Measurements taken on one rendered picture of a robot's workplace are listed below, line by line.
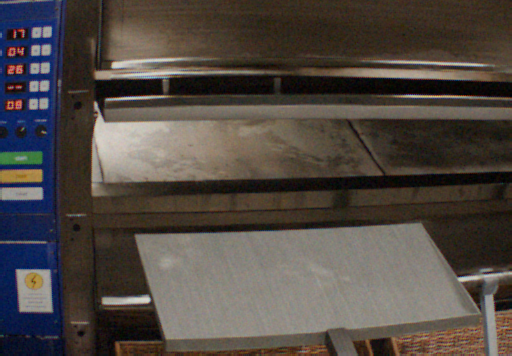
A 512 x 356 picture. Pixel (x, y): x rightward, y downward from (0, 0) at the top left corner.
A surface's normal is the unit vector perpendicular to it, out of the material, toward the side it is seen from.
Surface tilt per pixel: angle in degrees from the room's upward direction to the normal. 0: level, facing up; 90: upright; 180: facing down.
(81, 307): 90
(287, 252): 3
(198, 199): 90
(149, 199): 90
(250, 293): 3
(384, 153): 0
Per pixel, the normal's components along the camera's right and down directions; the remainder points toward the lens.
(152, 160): 0.07, -0.90
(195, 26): 0.22, 0.10
